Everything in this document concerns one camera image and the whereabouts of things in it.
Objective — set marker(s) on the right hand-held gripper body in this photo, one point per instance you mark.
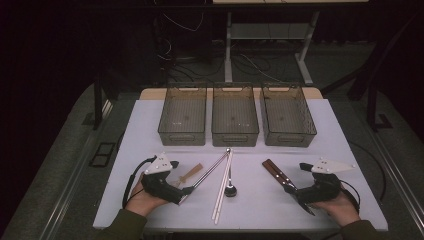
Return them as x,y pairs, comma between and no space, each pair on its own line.
320,191

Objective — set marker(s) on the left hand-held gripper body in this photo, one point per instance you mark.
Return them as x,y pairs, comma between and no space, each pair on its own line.
156,186

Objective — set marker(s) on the transparent brown plastic bin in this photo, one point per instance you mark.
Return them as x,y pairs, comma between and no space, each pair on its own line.
183,116
235,116
286,116

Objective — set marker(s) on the person's left hand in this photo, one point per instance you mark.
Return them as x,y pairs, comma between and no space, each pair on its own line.
143,203

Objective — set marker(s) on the person's right hand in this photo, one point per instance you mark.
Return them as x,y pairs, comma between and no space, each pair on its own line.
343,210

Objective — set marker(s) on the black metal stand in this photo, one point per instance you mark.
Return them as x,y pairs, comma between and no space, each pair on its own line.
373,100
98,100

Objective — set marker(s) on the black floor socket frame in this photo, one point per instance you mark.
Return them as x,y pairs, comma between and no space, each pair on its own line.
101,155

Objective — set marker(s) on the aluminium floor rail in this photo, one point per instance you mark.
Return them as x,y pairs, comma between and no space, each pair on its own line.
396,166
80,160

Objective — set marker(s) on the white metal-frame desk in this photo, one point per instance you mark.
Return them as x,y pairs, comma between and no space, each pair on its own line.
266,31

